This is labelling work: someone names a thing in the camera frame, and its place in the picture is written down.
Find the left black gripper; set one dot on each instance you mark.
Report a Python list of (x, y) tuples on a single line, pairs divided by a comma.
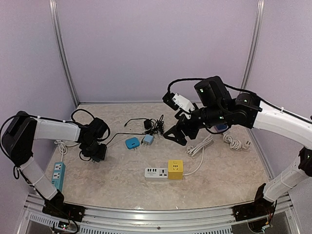
[(100, 155)]

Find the yellow cube socket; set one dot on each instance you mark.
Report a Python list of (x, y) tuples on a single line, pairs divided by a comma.
[(175, 169)]

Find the blue rounded charger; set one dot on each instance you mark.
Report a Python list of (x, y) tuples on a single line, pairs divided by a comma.
[(132, 143)]

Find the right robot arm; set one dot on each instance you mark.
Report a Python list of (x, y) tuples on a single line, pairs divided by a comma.
[(251, 111)]

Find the teal power strip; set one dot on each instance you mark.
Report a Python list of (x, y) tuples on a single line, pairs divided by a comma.
[(58, 175)]

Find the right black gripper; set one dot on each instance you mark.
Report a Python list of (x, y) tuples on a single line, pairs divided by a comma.
[(178, 130)]

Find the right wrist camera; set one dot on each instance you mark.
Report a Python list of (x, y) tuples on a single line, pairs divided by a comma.
[(177, 101)]

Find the light blue charger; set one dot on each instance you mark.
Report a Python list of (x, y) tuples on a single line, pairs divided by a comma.
[(148, 139)]

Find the dark blue cube socket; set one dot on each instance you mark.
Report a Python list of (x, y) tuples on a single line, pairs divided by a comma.
[(220, 127)]

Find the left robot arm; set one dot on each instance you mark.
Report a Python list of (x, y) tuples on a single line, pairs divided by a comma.
[(18, 137)]

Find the white power strip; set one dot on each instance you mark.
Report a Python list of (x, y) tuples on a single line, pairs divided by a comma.
[(156, 174)]

